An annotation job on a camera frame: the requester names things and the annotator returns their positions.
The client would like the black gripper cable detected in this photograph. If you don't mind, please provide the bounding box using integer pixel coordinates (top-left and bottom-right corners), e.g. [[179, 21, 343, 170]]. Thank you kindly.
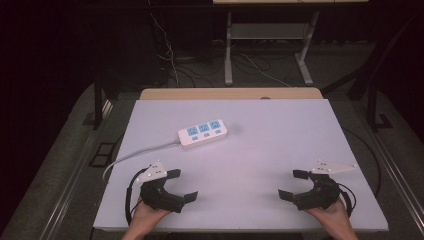
[[335, 182, 357, 219], [124, 168, 150, 226]]

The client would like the person's left hand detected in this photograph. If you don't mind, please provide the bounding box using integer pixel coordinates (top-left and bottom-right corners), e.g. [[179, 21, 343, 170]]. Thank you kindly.
[[127, 198, 173, 232]]

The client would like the black floor cable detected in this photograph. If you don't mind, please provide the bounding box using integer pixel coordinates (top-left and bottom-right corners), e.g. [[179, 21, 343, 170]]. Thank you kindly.
[[341, 127, 383, 198]]

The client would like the white floor cable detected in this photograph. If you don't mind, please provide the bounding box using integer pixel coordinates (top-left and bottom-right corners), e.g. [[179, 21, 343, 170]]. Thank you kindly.
[[146, 0, 181, 88], [239, 52, 293, 88]]

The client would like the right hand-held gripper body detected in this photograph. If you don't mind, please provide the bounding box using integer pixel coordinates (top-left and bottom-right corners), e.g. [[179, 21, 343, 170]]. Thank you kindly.
[[293, 159, 359, 212]]

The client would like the white metal frame desk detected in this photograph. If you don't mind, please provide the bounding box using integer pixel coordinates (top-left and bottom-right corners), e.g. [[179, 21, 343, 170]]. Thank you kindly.
[[212, 0, 370, 87]]

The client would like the grey power strip cable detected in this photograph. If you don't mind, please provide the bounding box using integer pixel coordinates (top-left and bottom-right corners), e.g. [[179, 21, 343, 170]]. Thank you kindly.
[[102, 139, 184, 184]]

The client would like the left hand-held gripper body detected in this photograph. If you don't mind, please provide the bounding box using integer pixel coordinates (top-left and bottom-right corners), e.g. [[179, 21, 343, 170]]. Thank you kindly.
[[135, 160, 185, 214]]

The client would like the black rectangular floor frame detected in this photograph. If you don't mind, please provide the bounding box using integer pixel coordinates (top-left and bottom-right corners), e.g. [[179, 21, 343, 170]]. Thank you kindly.
[[88, 142, 117, 168]]

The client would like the person's right hand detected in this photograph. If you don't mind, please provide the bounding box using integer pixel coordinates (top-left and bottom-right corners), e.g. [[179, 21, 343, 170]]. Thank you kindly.
[[305, 197, 352, 232]]

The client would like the metal floor rail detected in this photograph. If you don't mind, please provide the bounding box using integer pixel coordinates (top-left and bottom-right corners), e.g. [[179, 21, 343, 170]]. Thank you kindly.
[[39, 99, 114, 240], [353, 103, 424, 231]]

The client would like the white blue power strip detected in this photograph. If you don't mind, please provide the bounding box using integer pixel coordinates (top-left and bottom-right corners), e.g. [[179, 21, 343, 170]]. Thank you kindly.
[[177, 119, 229, 150]]

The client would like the black metal stand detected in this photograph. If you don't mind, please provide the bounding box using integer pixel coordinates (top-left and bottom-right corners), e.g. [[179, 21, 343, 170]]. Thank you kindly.
[[321, 9, 424, 132], [81, 74, 116, 132]]

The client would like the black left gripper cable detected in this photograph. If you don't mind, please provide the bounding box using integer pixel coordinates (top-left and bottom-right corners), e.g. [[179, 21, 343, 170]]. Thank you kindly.
[[124, 168, 150, 226]]

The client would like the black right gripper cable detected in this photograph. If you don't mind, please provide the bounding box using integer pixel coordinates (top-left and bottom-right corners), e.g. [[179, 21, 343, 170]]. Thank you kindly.
[[335, 182, 357, 219]]

